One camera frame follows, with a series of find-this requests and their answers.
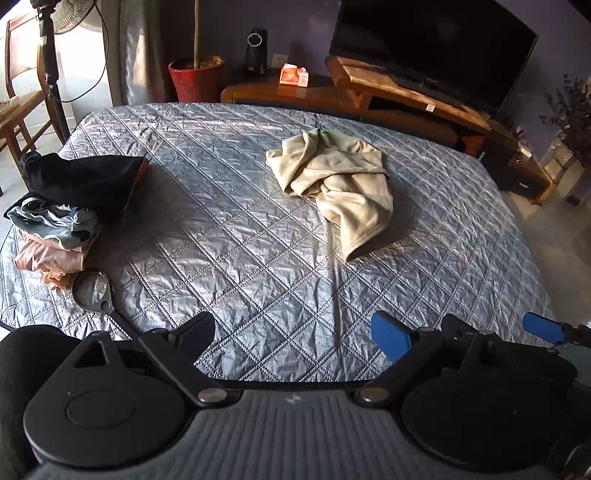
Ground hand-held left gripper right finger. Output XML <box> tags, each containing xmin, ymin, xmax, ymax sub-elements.
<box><xmin>353</xmin><ymin>311</ymin><xmax>532</xmax><ymax>409</ymax></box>

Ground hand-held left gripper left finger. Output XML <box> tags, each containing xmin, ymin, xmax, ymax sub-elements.
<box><xmin>65</xmin><ymin>311</ymin><xmax>241</xmax><ymax>409</ymax></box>

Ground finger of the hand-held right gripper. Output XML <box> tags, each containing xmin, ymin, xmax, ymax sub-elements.
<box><xmin>441</xmin><ymin>314</ymin><xmax>481</xmax><ymax>340</ymax></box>
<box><xmin>523</xmin><ymin>311</ymin><xmax>578</xmax><ymax>346</ymax></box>

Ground beige long-sleeved shirt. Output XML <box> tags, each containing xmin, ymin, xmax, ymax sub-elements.
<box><xmin>265</xmin><ymin>128</ymin><xmax>394</xmax><ymax>264</ymax></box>

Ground black magnifying glass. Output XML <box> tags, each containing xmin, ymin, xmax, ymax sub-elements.
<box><xmin>71</xmin><ymin>269</ymin><xmax>144</xmax><ymax>342</ymax></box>

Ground silver quilted bedspread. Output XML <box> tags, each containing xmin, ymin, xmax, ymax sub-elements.
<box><xmin>0</xmin><ymin>102</ymin><xmax>561</xmax><ymax>384</ymax></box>

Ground pale vase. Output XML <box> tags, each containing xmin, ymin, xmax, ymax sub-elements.
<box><xmin>551</xmin><ymin>141</ymin><xmax>583</xmax><ymax>174</ymax></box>

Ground pink garment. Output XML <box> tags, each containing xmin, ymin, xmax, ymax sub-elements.
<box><xmin>14</xmin><ymin>231</ymin><xmax>88</xmax><ymax>291</ymax></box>

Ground blue-grey garment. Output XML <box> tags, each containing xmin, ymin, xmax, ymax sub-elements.
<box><xmin>4</xmin><ymin>196</ymin><xmax>102</xmax><ymax>252</ymax></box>

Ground navy jacket with orange lining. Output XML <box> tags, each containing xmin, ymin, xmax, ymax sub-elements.
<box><xmin>18</xmin><ymin>151</ymin><xmax>152</xmax><ymax>217</ymax></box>

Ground dried plant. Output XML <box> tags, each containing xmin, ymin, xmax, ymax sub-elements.
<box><xmin>540</xmin><ymin>74</ymin><xmax>591</xmax><ymax>153</ymax></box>

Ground red plant pot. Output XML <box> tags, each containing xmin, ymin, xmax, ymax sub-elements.
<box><xmin>167</xmin><ymin>55</ymin><xmax>225</xmax><ymax>103</ymax></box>

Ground wooden television cabinet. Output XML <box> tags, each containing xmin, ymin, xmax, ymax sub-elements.
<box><xmin>221</xmin><ymin>54</ymin><xmax>552</xmax><ymax>206</ymax></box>

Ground orange tissue pack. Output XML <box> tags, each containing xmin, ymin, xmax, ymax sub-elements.
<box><xmin>279</xmin><ymin>63</ymin><xmax>309</xmax><ymax>87</ymax></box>

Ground black speaker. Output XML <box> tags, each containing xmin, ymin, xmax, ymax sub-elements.
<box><xmin>243</xmin><ymin>28</ymin><xmax>269</xmax><ymax>76</ymax></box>

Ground grey curtain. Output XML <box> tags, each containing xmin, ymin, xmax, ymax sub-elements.
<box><xmin>119</xmin><ymin>0</ymin><xmax>167</xmax><ymax>106</ymax></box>

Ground black television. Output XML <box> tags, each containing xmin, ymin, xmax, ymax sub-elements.
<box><xmin>329</xmin><ymin>0</ymin><xmax>539</xmax><ymax>114</ymax></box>

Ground wooden chair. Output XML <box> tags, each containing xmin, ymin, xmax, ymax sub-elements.
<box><xmin>0</xmin><ymin>14</ymin><xmax>63</xmax><ymax>195</ymax></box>

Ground potted tree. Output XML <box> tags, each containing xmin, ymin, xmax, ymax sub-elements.
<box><xmin>193</xmin><ymin>0</ymin><xmax>204</xmax><ymax>63</ymax></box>

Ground black standing fan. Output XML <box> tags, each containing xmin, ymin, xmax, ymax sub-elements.
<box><xmin>28</xmin><ymin>0</ymin><xmax>100</xmax><ymax>144</ymax></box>

